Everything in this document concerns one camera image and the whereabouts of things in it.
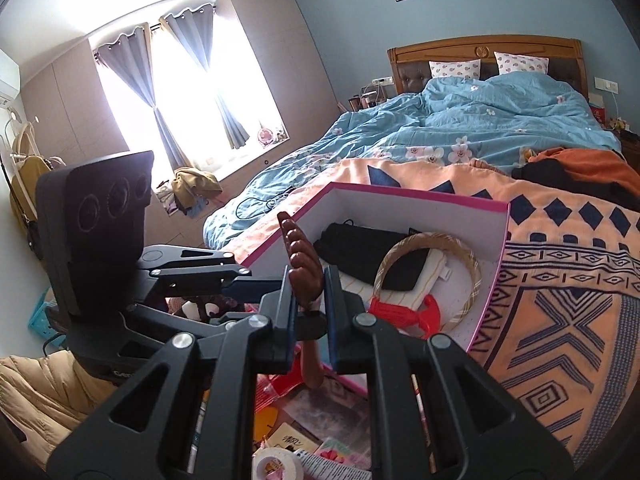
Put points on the red and white box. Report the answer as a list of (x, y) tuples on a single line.
[(285, 387)]

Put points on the white wall socket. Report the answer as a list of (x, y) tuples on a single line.
[(606, 84), (382, 80)]

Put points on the dark wooden nightstand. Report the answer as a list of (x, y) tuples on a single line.
[(631, 147)]

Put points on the yellow clothes pile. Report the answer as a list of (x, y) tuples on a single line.
[(195, 185)]

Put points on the white tape roll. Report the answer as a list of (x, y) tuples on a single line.
[(267, 465)]

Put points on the yellow bag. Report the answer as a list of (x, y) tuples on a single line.
[(27, 190)]

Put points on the beige card with writing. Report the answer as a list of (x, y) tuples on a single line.
[(295, 440)]

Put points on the red plastic tool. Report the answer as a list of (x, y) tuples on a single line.
[(395, 312)]

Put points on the pink cardboard box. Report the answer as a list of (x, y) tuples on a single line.
[(400, 210)]

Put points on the orange navy patterned blanket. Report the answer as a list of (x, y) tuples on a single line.
[(565, 280)]

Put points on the small pink fan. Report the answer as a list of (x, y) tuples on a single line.
[(265, 136)]

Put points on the cyan plastic basket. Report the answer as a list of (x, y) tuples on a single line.
[(42, 312)]

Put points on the wooden bed headboard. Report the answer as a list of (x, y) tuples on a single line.
[(565, 55)]

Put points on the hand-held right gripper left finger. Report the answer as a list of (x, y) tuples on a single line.
[(282, 332)]

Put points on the orange cloth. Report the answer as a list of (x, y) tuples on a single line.
[(585, 165)]

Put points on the pink patterned card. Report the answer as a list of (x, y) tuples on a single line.
[(345, 452)]

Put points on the white cream tube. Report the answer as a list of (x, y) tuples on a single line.
[(330, 470)]

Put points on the white dotted pillow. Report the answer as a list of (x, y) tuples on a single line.
[(522, 62), (455, 69)]

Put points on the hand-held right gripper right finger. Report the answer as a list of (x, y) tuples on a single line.
[(332, 330)]

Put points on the brown wooden hairband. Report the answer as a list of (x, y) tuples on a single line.
[(300, 265)]

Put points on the beige padded coat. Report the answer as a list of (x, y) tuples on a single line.
[(45, 390)]

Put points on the white coat stand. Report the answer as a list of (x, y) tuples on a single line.
[(22, 135)]

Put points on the blue floral duvet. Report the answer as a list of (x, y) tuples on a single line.
[(450, 120)]

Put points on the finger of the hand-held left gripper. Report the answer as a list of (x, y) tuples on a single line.
[(200, 272), (170, 325)]

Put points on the blue grey curtain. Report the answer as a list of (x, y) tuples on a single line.
[(135, 75), (200, 50)]

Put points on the black folded umbrella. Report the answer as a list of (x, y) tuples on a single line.
[(370, 250)]

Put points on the white air conditioner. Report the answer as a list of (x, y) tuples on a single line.
[(7, 80)]

